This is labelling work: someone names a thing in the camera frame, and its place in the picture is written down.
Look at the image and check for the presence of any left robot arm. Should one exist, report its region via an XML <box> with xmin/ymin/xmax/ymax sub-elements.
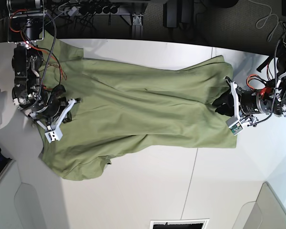
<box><xmin>212</xmin><ymin>28</ymin><xmax>286</xmax><ymax>135</ymax></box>

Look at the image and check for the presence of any black power adapter box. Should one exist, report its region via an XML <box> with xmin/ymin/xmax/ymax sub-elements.
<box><xmin>163</xmin><ymin>0</ymin><xmax>194</xmax><ymax>29</ymax></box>

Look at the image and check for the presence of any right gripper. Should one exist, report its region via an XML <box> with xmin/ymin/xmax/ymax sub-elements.
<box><xmin>14</xmin><ymin>85</ymin><xmax>72</xmax><ymax>125</ymax></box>

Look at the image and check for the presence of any green t-shirt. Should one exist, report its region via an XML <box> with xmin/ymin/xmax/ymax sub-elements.
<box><xmin>40</xmin><ymin>34</ymin><xmax>236</xmax><ymax>181</ymax></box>

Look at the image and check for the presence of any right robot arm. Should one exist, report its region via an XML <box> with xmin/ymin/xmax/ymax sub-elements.
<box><xmin>7</xmin><ymin>0</ymin><xmax>81</xmax><ymax>130</ymax></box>

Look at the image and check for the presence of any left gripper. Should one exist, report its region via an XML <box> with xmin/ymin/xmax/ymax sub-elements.
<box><xmin>212</xmin><ymin>77</ymin><xmax>273</xmax><ymax>126</ymax></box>

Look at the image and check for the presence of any aluminium table leg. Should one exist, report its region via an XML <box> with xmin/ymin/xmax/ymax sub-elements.
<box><xmin>120</xmin><ymin>14</ymin><xmax>144</xmax><ymax>40</ymax></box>

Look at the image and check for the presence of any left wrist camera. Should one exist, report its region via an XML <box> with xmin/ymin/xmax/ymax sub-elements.
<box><xmin>226</xmin><ymin>117</ymin><xmax>244</xmax><ymax>136</ymax></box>

